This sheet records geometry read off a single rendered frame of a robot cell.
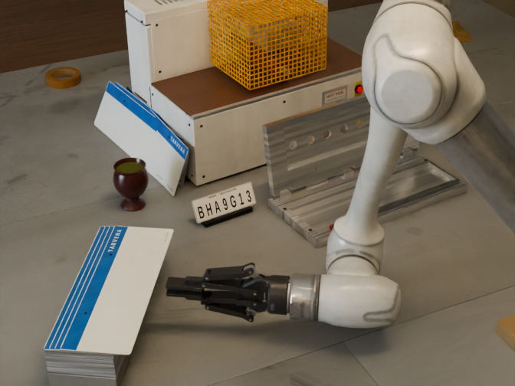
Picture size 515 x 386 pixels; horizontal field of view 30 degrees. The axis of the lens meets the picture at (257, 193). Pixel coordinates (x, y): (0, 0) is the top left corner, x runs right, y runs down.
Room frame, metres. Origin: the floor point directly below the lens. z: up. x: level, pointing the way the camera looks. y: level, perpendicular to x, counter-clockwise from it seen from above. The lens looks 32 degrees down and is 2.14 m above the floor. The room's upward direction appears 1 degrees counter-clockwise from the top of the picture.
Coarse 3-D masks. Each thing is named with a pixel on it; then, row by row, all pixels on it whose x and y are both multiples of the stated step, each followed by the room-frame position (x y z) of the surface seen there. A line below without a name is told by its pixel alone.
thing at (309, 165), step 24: (360, 96) 2.08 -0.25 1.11; (288, 120) 1.96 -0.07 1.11; (312, 120) 2.00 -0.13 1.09; (336, 120) 2.04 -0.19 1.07; (264, 144) 1.94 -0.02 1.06; (288, 144) 1.96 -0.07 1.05; (312, 144) 1.99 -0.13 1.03; (336, 144) 2.03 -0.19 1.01; (360, 144) 2.06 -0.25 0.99; (408, 144) 2.12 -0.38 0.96; (288, 168) 1.95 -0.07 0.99; (312, 168) 1.97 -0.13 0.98; (336, 168) 2.00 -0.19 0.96
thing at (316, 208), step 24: (408, 168) 2.06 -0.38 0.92; (432, 168) 2.06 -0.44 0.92; (288, 192) 1.93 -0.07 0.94; (312, 192) 1.95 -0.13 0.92; (336, 192) 1.95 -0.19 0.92; (384, 192) 1.95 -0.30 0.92; (408, 192) 1.95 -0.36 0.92; (432, 192) 1.94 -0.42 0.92; (456, 192) 1.96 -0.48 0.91; (288, 216) 1.85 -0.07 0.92; (312, 216) 1.85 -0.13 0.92; (336, 216) 1.85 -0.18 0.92; (384, 216) 1.85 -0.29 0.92; (312, 240) 1.77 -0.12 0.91
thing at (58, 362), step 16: (96, 240) 1.66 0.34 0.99; (80, 272) 1.55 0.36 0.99; (64, 304) 1.45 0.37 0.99; (48, 352) 1.32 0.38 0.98; (64, 352) 1.32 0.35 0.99; (80, 352) 1.31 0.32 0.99; (48, 368) 1.32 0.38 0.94; (64, 368) 1.32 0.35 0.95; (80, 368) 1.31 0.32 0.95; (96, 368) 1.31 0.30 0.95; (112, 368) 1.30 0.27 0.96; (64, 384) 1.31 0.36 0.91; (80, 384) 1.31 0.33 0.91; (96, 384) 1.31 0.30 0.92; (112, 384) 1.30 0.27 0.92
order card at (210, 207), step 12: (228, 192) 1.90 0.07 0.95; (240, 192) 1.91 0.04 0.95; (252, 192) 1.93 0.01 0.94; (192, 204) 1.85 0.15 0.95; (204, 204) 1.86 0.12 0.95; (216, 204) 1.88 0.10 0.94; (228, 204) 1.89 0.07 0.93; (240, 204) 1.90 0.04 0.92; (252, 204) 1.91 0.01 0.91; (204, 216) 1.85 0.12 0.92; (216, 216) 1.86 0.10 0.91
